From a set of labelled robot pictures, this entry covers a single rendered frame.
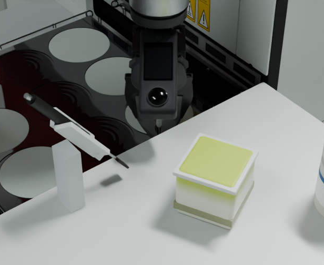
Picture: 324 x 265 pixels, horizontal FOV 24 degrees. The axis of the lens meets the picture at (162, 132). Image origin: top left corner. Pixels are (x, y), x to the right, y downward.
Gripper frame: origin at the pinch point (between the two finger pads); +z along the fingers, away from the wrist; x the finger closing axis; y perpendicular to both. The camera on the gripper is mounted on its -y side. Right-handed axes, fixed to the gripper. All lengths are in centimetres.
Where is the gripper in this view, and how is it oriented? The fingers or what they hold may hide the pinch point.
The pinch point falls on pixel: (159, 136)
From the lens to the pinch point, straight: 106.7
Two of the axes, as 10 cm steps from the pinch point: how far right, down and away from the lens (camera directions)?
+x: -10.0, 0.0, 0.0
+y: 0.0, -6.5, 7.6
